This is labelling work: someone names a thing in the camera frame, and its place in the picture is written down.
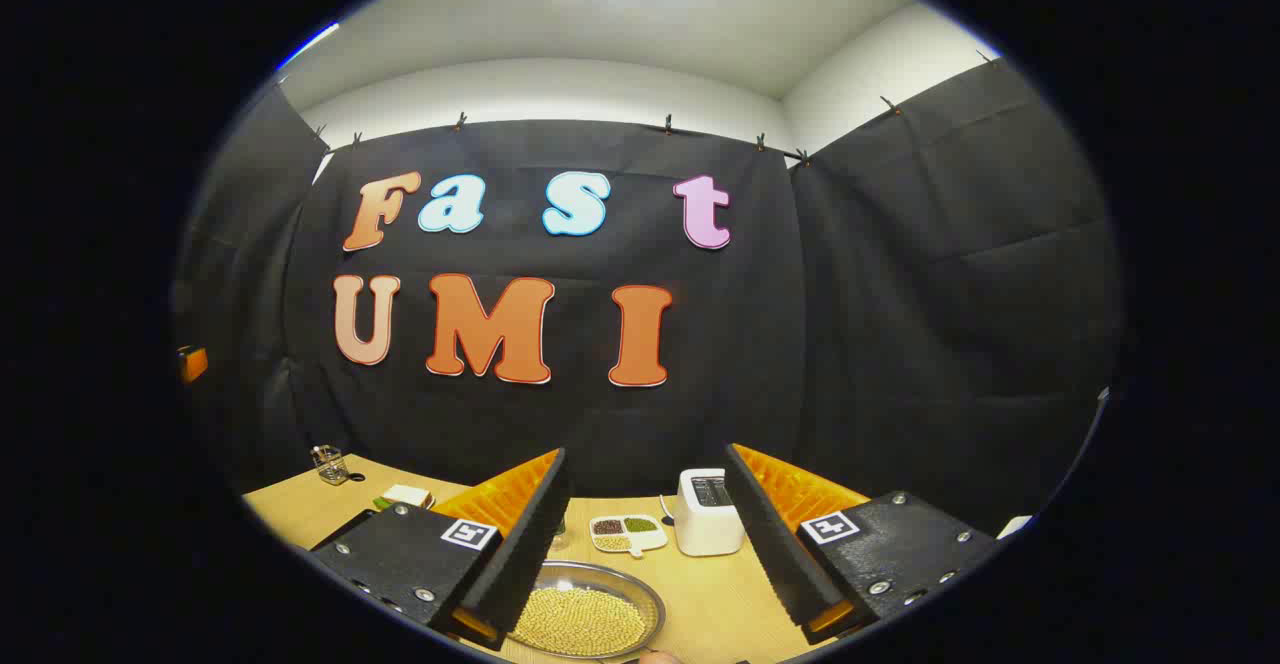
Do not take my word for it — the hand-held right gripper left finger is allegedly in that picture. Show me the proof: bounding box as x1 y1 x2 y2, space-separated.
312 447 574 652

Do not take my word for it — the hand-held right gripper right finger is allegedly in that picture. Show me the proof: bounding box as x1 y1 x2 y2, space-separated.
724 443 1001 645

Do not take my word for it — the pile of yellow soybeans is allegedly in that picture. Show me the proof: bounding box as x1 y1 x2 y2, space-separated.
512 586 648 657

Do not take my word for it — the steel pot with black handles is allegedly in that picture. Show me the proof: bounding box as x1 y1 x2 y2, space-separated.
505 560 667 659

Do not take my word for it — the white toaster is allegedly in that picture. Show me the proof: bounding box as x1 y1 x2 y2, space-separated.
673 468 746 557

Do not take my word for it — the white divided bean dish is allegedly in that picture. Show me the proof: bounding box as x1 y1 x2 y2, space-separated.
589 514 669 557

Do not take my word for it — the wrapped sandwich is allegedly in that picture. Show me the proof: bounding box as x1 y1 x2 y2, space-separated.
373 484 436 512

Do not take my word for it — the black backdrop cloth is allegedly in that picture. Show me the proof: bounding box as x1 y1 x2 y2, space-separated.
170 54 1126 535

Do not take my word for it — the row of small cloth clips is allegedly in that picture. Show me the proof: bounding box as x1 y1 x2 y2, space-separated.
313 49 1001 170

